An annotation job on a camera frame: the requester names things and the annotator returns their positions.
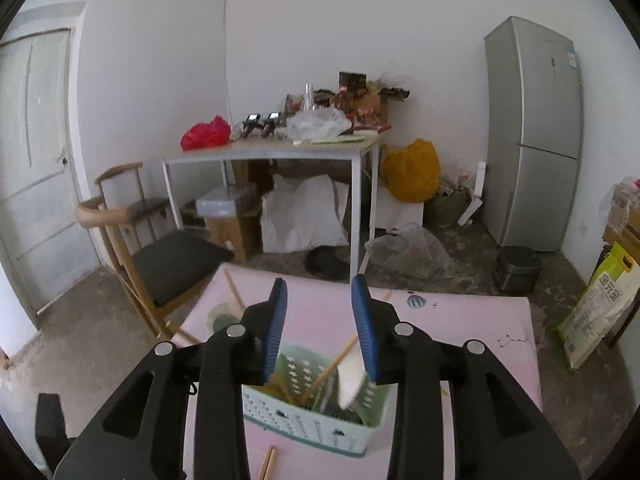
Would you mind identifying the beige plastic spoon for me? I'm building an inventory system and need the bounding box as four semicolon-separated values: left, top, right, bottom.
337;344;368;410

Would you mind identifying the white plastic rice spoon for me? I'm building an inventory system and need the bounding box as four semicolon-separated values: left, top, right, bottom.
205;301;244;335

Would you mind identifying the grey metal ladle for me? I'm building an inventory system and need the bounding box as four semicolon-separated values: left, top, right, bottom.
311;374;336;413

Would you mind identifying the mint green utensil holder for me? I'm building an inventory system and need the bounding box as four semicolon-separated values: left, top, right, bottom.
242;344;390;457

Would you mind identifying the wooden chair black seat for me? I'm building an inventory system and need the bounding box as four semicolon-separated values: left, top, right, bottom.
75;196;233;339

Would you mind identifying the pink patterned tablecloth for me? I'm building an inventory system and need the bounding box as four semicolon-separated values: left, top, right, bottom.
179;264;542;479

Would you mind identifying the white door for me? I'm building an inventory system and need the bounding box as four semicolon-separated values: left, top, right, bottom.
1;29;100;314

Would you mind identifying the rice bag white yellow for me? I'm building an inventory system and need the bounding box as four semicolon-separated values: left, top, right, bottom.
556;243;639;370

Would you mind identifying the white sack under table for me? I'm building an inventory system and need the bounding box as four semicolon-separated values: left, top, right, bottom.
260;174;349;254

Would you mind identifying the yellow plastic bag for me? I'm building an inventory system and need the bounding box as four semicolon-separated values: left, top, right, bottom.
380;139;442;204

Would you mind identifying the cardboard box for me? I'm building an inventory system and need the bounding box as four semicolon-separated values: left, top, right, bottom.
603;202;639;252

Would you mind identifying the white side table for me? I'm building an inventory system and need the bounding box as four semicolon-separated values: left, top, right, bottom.
162;129;385;278

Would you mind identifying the red plastic bag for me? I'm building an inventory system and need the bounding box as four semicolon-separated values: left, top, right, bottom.
180;115;231;152

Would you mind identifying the silver refrigerator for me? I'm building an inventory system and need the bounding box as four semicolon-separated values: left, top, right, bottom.
482;16;582;252

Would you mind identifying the clear plastic bag on table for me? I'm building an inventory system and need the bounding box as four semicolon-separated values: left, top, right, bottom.
285;107;352;141

